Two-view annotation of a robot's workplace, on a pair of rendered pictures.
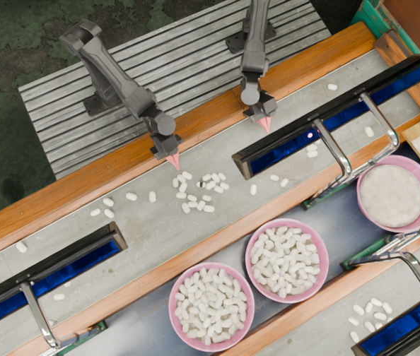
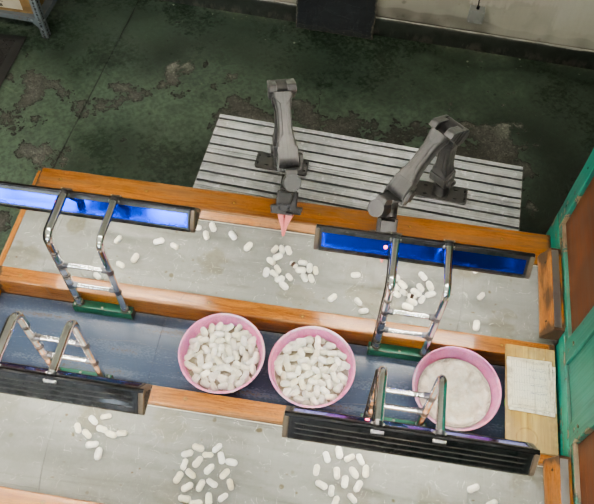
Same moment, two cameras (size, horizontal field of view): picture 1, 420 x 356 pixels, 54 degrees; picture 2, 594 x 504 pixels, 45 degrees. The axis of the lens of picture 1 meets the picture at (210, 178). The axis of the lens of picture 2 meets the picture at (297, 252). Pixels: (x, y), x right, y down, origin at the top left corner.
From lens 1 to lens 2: 1.21 m
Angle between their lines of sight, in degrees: 23
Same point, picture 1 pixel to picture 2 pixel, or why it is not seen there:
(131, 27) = not seen: hidden behind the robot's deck
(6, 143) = (180, 172)
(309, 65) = (465, 238)
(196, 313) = (205, 353)
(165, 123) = (292, 181)
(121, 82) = (283, 133)
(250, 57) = (398, 181)
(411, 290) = (401, 477)
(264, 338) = (240, 407)
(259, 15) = (423, 151)
